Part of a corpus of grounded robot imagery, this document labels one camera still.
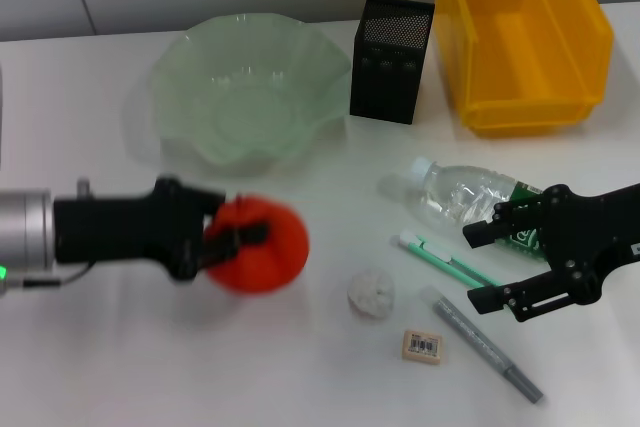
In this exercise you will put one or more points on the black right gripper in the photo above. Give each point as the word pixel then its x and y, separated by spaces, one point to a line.
pixel 585 237

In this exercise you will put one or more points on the white paper ball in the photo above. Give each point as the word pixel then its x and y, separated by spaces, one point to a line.
pixel 371 294

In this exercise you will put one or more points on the grey marker pen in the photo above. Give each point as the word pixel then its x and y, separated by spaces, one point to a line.
pixel 475 337

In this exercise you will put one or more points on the black mesh pen holder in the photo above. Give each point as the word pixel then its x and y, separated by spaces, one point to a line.
pixel 390 62

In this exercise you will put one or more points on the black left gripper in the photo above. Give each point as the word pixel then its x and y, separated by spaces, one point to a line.
pixel 110 229

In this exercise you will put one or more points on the yellow plastic bin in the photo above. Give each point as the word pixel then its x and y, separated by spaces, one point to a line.
pixel 525 47

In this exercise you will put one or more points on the beige eraser with barcode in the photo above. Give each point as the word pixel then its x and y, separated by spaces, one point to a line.
pixel 422 347

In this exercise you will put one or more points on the green glass fruit plate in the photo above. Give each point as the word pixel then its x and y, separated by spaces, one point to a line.
pixel 250 97

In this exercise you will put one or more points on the clear green-label water bottle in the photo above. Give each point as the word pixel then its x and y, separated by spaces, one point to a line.
pixel 450 197

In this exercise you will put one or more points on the mint green utility knife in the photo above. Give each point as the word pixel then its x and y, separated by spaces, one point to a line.
pixel 440 259

